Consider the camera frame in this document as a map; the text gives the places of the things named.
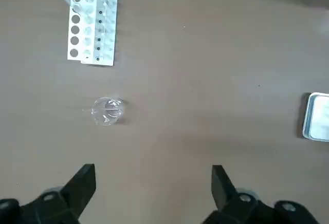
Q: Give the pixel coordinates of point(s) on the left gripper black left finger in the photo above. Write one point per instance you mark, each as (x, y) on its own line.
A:
(74, 195)

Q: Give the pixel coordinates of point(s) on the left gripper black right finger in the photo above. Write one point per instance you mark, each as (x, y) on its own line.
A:
(228, 198)

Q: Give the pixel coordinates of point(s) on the glass stirring rod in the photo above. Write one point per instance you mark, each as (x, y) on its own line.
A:
(102, 110)

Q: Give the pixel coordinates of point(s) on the silver digital balance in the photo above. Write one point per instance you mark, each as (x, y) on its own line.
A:
(317, 117)

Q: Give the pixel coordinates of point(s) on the white test tube rack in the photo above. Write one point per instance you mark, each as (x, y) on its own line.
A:
(87, 28)

